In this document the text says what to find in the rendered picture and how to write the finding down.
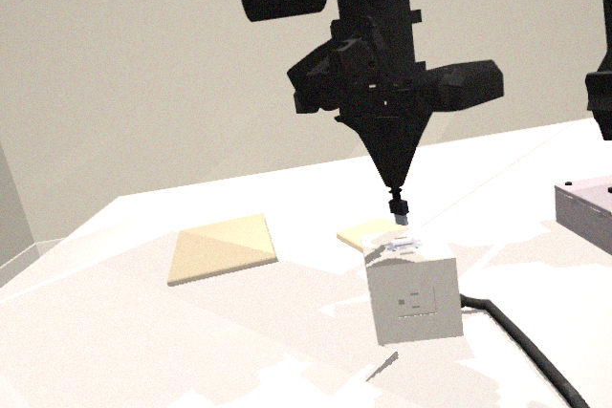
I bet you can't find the black usb plug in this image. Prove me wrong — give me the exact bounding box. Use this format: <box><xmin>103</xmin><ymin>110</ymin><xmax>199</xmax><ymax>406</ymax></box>
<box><xmin>388</xmin><ymin>181</ymin><xmax>409</xmax><ymax>226</ymax></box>

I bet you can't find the cream flat square slab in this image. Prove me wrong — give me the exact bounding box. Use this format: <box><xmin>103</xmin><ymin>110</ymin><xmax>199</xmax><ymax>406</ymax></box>
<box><xmin>167</xmin><ymin>213</ymin><xmax>277</xmax><ymax>287</ymax></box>

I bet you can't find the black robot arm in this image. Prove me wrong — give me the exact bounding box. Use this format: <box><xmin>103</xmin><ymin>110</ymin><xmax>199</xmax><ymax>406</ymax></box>
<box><xmin>241</xmin><ymin>0</ymin><xmax>612</xmax><ymax>141</ymax></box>

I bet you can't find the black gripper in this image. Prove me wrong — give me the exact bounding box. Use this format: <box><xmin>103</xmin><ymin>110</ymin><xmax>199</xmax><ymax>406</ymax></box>
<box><xmin>334</xmin><ymin>0</ymin><xmax>505</xmax><ymax>188</ymax></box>

